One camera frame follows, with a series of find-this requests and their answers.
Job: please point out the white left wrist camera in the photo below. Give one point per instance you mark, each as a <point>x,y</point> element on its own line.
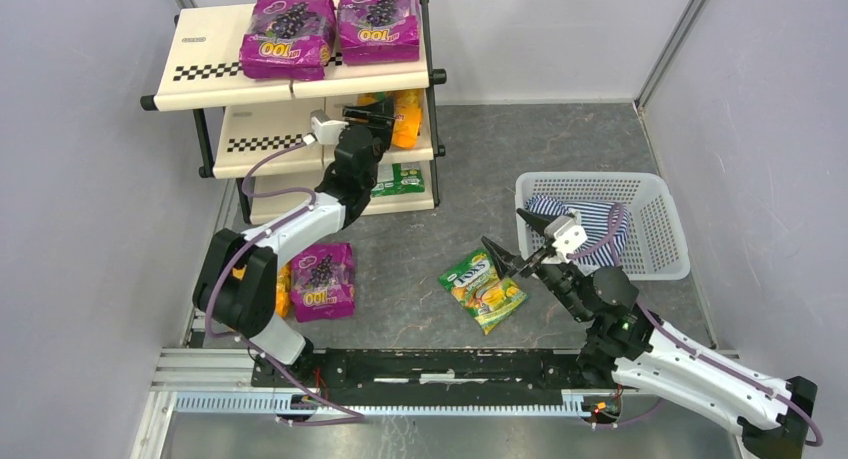
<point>324,130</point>

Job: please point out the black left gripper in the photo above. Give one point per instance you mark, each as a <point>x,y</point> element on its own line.
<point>370,121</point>

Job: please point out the orange mango gummy bag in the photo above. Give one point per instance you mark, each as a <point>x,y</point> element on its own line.
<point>408,114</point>
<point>283,290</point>

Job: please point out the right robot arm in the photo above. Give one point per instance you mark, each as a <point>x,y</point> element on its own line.
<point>629,345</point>

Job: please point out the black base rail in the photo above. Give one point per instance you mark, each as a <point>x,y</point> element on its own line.
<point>447,377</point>

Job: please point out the green Fox's spring tea bag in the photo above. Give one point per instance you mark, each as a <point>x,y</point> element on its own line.
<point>475,284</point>

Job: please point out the purple gummy bag top right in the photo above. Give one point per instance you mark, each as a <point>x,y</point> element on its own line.
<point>378,31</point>

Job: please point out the cream three-tier shelf rack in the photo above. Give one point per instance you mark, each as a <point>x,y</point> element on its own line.
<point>239,121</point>

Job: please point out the white plastic laundry basket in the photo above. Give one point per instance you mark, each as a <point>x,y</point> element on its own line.
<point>656,248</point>

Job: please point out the green Fox's bag on shelf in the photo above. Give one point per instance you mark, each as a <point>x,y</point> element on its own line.
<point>398,179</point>

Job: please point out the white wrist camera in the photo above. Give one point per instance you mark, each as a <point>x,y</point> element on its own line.
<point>324,130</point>
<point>566,236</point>

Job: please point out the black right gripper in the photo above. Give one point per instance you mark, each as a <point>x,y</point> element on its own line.
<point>539,254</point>

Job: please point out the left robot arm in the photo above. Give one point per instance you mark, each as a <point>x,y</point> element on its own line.
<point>335,203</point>

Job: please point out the blue white striped cloth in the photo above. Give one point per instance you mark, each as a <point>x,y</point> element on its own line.
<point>606,225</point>

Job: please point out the purple grape gummy bag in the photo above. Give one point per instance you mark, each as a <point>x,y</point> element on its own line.
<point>289,39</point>
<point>322,286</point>

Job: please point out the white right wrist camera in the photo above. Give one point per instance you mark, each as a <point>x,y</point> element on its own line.
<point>566,236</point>

